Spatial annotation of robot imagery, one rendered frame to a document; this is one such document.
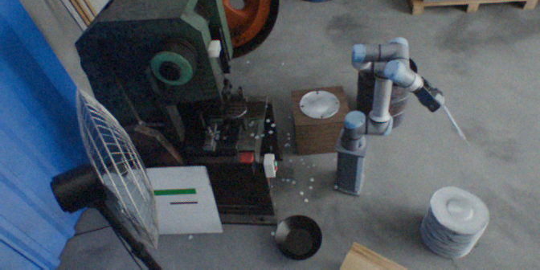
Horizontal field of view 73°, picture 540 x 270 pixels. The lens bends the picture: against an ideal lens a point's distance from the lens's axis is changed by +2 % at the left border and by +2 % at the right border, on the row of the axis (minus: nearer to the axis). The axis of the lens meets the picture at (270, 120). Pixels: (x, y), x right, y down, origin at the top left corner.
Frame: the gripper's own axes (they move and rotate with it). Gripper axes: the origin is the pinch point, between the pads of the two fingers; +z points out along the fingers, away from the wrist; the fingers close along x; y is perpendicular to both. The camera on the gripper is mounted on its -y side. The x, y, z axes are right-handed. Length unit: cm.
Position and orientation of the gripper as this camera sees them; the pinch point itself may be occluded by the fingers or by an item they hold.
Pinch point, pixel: (440, 104)
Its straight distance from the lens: 173.8
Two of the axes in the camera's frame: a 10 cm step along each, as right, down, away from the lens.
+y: -1.9, -7.0, 6.9
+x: -6.1, 6.3, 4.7
